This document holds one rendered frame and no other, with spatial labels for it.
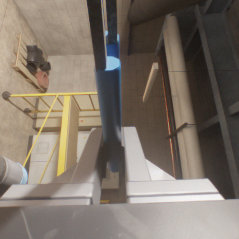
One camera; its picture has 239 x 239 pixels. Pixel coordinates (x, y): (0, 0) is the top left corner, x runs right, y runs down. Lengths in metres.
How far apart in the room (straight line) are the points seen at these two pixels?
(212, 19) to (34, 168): 4.89
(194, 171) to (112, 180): 1.65
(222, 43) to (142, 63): 2.19
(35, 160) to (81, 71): 2.70
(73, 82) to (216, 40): 3.59
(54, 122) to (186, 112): 2.95
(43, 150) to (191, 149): 3.05
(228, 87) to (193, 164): 1.48
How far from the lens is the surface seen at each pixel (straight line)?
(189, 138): 3.19
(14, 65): 4.00
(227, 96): 3.47
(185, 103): 3.36
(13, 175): 0.47
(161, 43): 5.14
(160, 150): 4.40
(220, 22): 4.45
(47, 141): 4.19
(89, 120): 4.12
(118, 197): 4.28
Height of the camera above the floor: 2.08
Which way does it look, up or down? level
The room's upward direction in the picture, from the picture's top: 88 degrees clockwise
